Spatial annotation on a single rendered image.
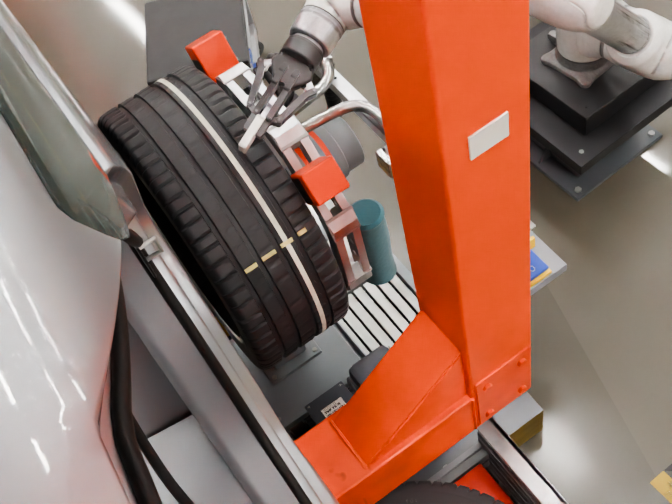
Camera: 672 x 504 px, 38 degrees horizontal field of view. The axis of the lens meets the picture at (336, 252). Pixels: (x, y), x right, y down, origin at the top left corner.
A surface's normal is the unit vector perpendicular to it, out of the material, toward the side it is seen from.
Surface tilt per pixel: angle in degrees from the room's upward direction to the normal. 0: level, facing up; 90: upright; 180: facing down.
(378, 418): 36
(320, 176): 45
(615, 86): 3
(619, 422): 0
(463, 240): 90
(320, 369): 0
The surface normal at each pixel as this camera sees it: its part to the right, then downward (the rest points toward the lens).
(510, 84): 0.56, 0.64
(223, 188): 0.13, -0.15
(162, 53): -0.17, -0.54
